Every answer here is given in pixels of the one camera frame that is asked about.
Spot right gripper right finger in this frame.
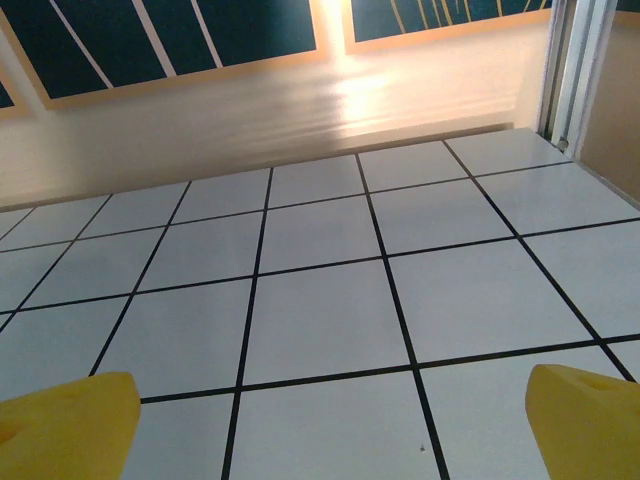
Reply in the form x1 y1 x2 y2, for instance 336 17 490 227
525 363 640 480

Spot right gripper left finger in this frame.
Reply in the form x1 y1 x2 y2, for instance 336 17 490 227
0 370 142 480

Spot aluminium corner post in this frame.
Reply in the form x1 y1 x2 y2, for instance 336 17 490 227
537 0 619 154

